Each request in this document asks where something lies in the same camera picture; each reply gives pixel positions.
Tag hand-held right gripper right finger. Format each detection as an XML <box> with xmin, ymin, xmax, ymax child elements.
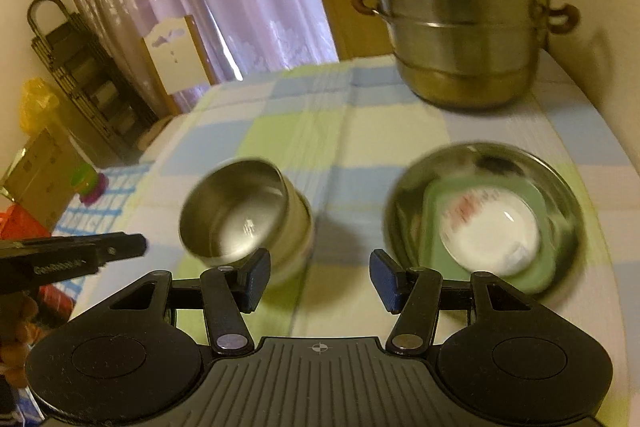
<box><xmin>369</xmin><ymin>249</ymin><xmax>571</xmax><ymax>353</ymax></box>

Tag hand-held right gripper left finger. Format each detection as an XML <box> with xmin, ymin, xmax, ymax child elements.
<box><xmin>65</xmin><ymin>248</ymin><xmax>271</xmax><ymax>354</ymax></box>

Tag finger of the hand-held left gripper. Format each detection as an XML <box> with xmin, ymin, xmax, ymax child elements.
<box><xmin>0</xmin><ymin>232</ymin><xmax>148</xmax><ymax>265</ymax></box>

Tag beige round bowl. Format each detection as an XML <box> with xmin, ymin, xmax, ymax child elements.
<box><xmin>270</xmin><ymin>187</ymin><xmax>317</xmax><ymax>285</ymax></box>

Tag stainless steel bowl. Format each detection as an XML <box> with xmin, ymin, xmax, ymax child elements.
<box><xmin>178</xmin><ymin>159</ymin><xmax>301</xmax><ymax>267</ymax></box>

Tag green square plate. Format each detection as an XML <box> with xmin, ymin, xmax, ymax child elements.
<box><xmin>419</xmin><ymin>177</ymin><xmax>556</xmax><ymax>295</ymax></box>

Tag small floral white plate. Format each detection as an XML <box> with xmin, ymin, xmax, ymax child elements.
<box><xmin>440</xmin><ymin>189</ymin><xmax>542</xmax><ymax>278</ymax></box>

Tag stainless steel round plate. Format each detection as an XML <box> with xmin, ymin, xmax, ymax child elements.
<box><xmin>382</xmin><ymin>143</ymin><xmax>587</xmax><ymax>313</ymax></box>

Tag person's left hand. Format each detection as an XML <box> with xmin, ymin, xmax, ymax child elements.
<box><xmin>0</xmin><ymin>294</ymin><xmax>41</xmax><ymax>388</ymax></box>

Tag blue grid patterned cloth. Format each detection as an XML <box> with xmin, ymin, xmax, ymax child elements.
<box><xmin>50</xmin><ymin>162</ymin><xmax>156</xmax><ymax>308</ymax></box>

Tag red plastic bag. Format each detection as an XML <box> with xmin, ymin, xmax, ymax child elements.
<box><xmin>0</xmin><ymin>206</ymin><xmax>51</xmax><ymax>240</ymax></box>

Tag colourful stacking cups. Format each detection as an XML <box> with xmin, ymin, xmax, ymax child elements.
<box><xmin>69</xmin><ymin>166</ymin><xmax>110</xmax><ymax>206</ymax></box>

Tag cardboard box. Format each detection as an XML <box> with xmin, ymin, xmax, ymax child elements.
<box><xmin>0</xmin><ymin>127</ymin><xmax>81</xmax><ymax>230</ymax></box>

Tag checked pastel tablecloth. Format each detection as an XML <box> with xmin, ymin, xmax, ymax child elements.
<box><xmin>65</xmin><ymin>54</ymin><xmax>616</xmax><ymax>343</ymax></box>

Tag yellow plastic bag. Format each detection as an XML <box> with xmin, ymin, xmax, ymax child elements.
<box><xmin>19</xmin><ymin>78</ymin><xmax>58</xmax><ymax>138</ymax></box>

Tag cream wooden chair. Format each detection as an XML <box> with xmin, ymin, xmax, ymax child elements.
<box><xmin>137</xmin><ymin>14</ymin><xmax>216</xmax><ymax>152</ymax></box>

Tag dark metal rack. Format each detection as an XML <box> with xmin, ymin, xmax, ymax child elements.
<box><xmin>27</xmin><ymin>0</ymin><xmax>163</xmax><ymax>152</ymax></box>

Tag stainless steel steamer pot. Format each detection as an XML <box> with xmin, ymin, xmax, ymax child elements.
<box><xmin>345</xmin><ymin>0</ymin><xmax>583</xmax><ymax>110</ymax></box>

